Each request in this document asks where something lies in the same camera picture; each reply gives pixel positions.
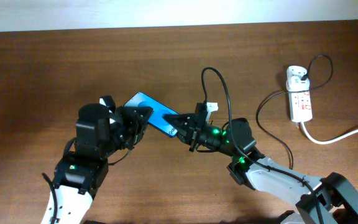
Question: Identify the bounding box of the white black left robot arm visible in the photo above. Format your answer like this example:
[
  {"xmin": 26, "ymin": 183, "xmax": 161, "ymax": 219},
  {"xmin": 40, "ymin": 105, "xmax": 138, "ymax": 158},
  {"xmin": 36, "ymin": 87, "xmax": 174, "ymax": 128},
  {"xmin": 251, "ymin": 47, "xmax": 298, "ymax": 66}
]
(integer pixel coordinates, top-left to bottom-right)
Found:
[{"xmin": 42, "ymin": 103, "xmax": 153, "ymax": 223}]

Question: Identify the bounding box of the blue Galaxy smartphone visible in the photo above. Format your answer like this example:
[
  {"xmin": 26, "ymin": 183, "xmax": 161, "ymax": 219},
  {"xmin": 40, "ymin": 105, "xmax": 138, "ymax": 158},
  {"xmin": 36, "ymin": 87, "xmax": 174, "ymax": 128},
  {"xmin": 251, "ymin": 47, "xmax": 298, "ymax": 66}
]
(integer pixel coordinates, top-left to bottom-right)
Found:
[{"xmin": 124, "ymin": 92, "xmax": 178, "ymax": 138}]

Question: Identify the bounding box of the black USB charging cable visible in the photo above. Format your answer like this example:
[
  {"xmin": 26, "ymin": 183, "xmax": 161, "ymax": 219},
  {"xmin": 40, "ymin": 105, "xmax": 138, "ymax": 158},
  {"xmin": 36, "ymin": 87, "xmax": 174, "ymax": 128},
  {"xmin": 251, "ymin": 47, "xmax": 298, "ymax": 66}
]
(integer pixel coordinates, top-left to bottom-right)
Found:
[{"xmin": 255, "ymin": 54, "xmax": 334, "ymax": 170}]

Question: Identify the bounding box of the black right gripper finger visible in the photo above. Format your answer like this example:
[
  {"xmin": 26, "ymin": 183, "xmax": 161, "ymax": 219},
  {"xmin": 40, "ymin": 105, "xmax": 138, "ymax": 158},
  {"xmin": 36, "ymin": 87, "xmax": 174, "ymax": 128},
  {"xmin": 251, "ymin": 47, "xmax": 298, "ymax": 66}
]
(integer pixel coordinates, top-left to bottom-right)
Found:
[
  {"xmin": 163, "ymin": 113, "xmax": 197, "ymax": 126},
  {"xmin": 173, "ymin": 124, "xmax": 195, "ymax": 144}
]

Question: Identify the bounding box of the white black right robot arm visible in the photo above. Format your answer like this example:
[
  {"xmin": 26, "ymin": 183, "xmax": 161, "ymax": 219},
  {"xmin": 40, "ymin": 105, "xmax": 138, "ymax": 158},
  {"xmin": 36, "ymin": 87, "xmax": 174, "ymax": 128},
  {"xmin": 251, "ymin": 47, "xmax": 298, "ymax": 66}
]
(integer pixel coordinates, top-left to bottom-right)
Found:
[{"xmin": 163, "ymin": 103, "xmax": 358, "ymax": 223}]

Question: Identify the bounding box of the white USB charger adapter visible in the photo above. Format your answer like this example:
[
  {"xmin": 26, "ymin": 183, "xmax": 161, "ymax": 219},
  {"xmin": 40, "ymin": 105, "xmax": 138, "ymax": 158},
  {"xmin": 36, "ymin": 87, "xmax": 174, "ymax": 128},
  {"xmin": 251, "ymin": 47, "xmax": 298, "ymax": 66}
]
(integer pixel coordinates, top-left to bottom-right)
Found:
[{"xmin": 286, "ymin": 75, "xmax": 310, "ymax": 92}]

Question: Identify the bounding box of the white power strip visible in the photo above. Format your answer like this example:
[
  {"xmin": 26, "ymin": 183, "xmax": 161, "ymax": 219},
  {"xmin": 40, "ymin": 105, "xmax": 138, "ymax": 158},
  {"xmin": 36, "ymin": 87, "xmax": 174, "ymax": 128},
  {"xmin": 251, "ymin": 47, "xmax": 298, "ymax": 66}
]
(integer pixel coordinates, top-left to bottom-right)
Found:
[{"xmin": 287, "ymin": 65, "xmax": 313, "ymax": 123}]

